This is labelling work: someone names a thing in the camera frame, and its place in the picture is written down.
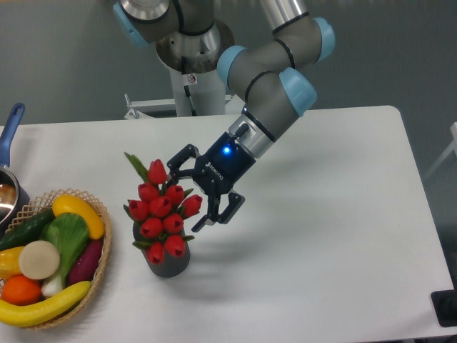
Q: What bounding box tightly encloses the orange fruit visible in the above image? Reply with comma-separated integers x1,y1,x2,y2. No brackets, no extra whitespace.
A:
1,275,41,306

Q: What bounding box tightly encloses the green bok choy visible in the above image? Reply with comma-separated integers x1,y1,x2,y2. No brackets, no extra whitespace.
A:
40,213,89,298

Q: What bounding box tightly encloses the yellow bell pepper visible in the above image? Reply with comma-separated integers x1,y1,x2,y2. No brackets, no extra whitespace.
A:
0,246,24,280

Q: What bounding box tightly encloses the yellow squash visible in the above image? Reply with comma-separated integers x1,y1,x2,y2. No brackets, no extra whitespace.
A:
51,194,105,240

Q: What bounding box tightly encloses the beige round slice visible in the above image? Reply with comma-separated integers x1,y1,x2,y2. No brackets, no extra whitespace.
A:
18,240,60,280

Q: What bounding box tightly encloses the yellow banana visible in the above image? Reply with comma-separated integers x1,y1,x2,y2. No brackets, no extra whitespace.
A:
1,281,91,328

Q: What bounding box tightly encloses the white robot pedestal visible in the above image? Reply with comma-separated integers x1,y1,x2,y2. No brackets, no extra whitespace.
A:
124,69,244,119

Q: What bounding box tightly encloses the white frame at right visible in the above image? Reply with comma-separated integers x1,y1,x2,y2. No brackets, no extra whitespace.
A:
424,122,456,179

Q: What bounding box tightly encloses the woven wicker basket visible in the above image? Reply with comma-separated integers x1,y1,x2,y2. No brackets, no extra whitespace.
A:
1,189,111,329

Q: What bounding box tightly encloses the dark grey ribbed vase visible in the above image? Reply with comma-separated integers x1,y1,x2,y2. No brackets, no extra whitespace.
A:
132,224,194,279

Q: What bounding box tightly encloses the black device at edge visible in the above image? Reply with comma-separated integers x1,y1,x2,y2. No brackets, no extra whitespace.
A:
431,289,456,327

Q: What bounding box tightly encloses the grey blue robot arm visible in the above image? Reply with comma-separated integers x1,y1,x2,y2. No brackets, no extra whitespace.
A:
113,1,335,232

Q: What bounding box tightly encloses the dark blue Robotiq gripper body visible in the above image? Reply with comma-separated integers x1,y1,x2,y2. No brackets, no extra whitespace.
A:
192,133,256,197

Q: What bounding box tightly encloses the blue handled saucepan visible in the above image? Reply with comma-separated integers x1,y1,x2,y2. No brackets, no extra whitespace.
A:
1,103,29,236

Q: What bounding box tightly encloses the dark green cucumber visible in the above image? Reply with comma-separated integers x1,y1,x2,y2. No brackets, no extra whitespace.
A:
1,209,55,251

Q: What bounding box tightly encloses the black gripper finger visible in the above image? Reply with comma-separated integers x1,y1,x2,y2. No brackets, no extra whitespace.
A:
191,191,246,233
166,144,200,186

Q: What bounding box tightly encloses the red tulip bouquet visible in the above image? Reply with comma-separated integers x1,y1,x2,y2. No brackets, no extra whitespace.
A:
124,153,203,267

